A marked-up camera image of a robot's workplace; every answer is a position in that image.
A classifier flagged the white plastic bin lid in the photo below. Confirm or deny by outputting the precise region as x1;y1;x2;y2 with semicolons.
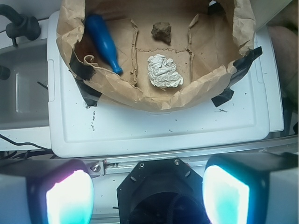
47;12;270;158

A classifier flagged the black tape piece left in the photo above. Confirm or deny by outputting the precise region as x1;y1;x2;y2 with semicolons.
69;50;101;108

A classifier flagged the brown rock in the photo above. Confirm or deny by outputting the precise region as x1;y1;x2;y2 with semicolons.
151;22;171;45

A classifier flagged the white paper ball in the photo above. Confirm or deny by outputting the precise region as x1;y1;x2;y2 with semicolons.
147;54;184;89

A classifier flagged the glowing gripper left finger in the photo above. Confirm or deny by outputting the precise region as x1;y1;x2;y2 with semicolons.
0;159;94;224

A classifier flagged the black octagonal mount plate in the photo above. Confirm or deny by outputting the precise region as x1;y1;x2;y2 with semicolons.
117;159;210;224

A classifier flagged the blue plastic bottle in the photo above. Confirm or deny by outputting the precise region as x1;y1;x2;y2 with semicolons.
85;14;123;75

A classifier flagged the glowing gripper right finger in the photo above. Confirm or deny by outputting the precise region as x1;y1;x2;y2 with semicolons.
202;153;299;224

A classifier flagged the brown paper bag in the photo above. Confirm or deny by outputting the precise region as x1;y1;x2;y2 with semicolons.
57;0;256;112

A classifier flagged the black tape piece right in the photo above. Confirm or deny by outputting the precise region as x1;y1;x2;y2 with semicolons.
211;46;263;107

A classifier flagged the black tape piece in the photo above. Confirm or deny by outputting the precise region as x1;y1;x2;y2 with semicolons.
211;46;263;107
69;50;101;108

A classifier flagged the clear plastic container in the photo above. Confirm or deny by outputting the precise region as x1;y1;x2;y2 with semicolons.
0;39;49;130

